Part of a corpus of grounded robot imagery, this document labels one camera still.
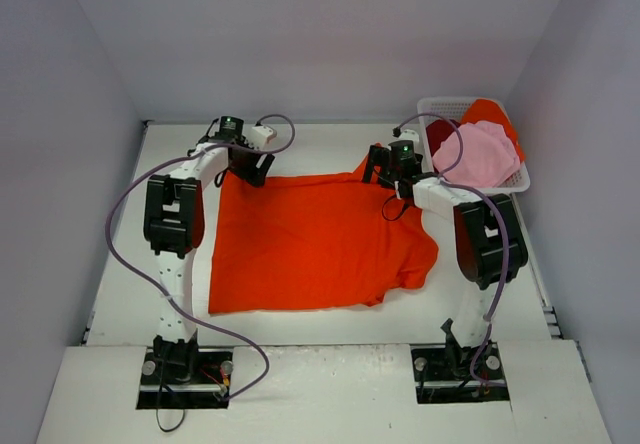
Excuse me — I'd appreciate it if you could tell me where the orange t shirt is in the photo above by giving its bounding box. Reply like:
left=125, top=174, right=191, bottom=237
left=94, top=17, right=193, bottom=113
left=208, top=164, right=439, bottom=314
left=460, top=98, right=526, bottom=163

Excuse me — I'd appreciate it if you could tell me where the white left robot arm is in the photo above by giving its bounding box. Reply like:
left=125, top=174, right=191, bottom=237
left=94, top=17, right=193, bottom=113
left=143, top=116, right=277, bottom=384

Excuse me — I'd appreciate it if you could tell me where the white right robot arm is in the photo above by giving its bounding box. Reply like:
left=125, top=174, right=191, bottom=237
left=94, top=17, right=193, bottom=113
left=362, top=140, right=528, bottom=376

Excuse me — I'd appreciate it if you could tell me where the dark red t shirt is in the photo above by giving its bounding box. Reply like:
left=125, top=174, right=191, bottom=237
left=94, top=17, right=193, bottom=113
left=425, top=119, right=460, bottom=156

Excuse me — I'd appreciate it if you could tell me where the white plastic basket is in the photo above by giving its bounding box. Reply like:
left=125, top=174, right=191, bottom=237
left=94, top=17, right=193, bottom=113
left=417, top=96, right=530, bottom=194

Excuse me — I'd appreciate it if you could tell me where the pink t shirt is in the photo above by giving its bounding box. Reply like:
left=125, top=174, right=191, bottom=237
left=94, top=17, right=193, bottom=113
left=444, top=120, right=521, bottom=188

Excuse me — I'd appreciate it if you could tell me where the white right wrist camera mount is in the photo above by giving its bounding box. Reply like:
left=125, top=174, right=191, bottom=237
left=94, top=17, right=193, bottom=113
left=392, top=127, right=420, bottom=145

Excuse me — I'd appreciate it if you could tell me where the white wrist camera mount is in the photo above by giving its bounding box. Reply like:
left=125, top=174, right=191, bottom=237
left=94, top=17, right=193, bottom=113
left=392, top=127, right=420, bottom=145
left=245, top=124, right=277, bottom=150

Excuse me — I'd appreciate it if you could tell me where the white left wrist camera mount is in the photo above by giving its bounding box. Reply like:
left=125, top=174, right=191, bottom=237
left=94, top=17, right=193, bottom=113
left=245, top=124, right=277, bottom=150

